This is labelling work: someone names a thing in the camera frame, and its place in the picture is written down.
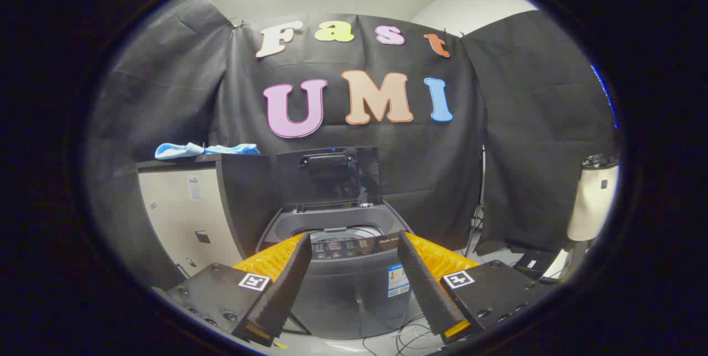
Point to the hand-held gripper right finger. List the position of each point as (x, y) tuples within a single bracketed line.
[(426, 289)]

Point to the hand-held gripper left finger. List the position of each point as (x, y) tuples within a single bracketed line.
[(282, 289)]

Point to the grey washing machine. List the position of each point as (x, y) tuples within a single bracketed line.
[(354, 289)]

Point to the light blue cloth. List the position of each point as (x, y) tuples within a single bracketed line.
[(182, 150)]

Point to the black light stand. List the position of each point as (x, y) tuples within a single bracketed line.
[(477, 207)]

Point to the black backdrop cloth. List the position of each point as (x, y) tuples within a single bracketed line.
[(420, 179)]

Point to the black box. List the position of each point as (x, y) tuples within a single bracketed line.
[(534, 262)]

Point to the white appliance with black top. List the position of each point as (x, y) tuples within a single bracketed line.
[(592, 207)]

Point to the white cabinet with dark frame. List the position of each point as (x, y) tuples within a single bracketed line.
[(177, 212)]

